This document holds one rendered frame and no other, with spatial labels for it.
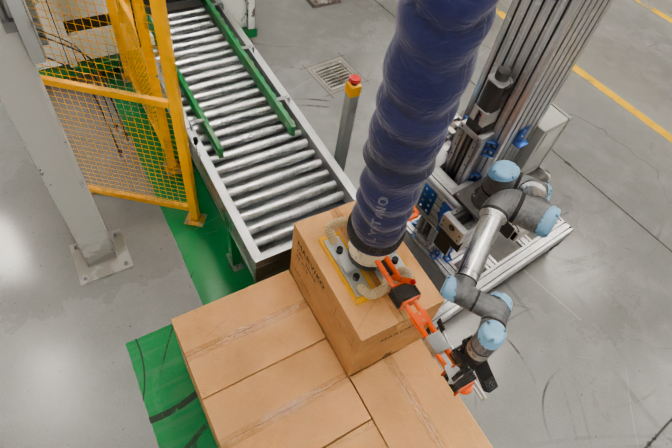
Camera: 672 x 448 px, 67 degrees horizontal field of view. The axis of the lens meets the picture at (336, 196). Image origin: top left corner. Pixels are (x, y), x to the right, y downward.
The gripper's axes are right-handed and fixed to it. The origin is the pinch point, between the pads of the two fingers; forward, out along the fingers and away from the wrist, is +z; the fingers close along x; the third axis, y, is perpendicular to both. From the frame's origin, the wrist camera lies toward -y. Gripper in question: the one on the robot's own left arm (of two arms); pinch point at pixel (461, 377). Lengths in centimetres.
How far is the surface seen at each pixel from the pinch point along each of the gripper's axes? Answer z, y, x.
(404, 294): -1.0, 34.9, 1.2
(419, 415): 54, 2, 0
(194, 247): 108, 155, 52
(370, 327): 13.6, 33.6, 14.2
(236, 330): 54, 71, 56
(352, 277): 11, 54, 11
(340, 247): 9, 68, 9
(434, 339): -0.9, 15.3, 1.0
